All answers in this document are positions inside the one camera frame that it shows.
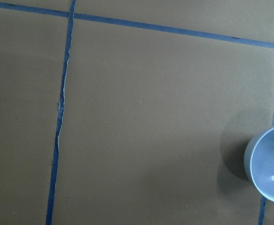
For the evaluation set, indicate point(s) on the blue bowl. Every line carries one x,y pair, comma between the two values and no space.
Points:
259,162

